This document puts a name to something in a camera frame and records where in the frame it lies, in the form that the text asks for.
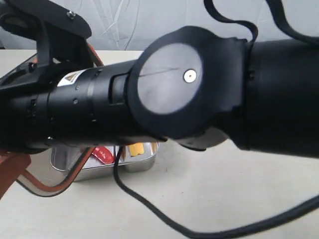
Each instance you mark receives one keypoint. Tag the yellow toy cheese wedge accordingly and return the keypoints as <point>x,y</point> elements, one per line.
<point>136,149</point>

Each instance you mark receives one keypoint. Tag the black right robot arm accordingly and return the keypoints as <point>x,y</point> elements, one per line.
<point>189,86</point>

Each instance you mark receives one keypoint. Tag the stainless steel lunch box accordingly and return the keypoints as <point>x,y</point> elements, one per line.
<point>63,159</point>

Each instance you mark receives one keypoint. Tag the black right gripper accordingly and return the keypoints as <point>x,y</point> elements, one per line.
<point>30,116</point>

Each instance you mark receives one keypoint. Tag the dark transparent container lid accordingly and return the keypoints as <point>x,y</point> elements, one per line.
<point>49,179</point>

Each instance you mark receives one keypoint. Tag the red toy sausage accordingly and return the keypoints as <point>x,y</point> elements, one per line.
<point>104,155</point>

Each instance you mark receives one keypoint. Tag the grey fabric backdrop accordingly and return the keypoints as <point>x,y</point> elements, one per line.
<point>134,24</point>

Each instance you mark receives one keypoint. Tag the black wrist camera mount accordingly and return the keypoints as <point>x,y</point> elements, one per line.
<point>59,33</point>

